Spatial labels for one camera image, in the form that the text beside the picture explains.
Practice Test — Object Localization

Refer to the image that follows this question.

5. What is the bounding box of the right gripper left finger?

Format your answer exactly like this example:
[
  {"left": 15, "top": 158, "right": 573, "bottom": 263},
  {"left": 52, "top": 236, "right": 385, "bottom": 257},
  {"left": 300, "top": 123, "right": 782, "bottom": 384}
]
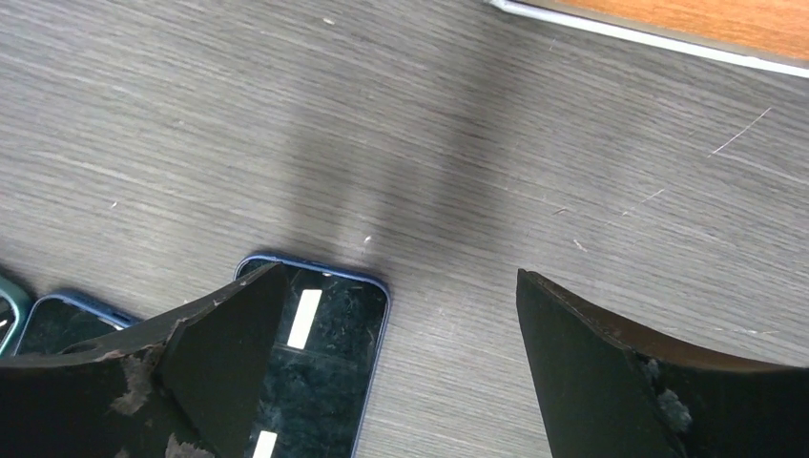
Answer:
[{"left": 1, "top": 263, "right": 288, "bottom": 457}]

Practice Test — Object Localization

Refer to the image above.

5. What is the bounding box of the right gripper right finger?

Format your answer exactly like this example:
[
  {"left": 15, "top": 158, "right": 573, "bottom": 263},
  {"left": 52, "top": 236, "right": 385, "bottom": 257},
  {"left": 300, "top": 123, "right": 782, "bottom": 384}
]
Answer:
[{"left": 516, "top": 269, "right": 808, "bottom": 457}]

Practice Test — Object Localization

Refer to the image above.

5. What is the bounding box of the dark blue phone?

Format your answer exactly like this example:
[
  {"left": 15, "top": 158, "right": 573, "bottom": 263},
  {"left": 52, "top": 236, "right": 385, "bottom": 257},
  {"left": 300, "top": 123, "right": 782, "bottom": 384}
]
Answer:
[{"left": 235, "top": 253, "right": 391, "bottom": 457}]

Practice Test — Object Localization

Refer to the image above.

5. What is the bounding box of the teal phone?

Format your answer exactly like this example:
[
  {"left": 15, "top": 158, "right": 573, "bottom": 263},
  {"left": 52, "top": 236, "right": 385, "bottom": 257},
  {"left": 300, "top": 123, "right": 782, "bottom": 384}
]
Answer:
[{"left": 1, "top": 277, "right": 33, "bottom": 358}]

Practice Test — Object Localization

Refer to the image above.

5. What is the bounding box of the white wire shelf rack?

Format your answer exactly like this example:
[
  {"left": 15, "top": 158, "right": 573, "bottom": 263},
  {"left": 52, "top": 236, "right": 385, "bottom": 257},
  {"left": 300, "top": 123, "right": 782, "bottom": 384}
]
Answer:
[{"left": 489, "top": 0, "right": 808, "bottom": 79}]

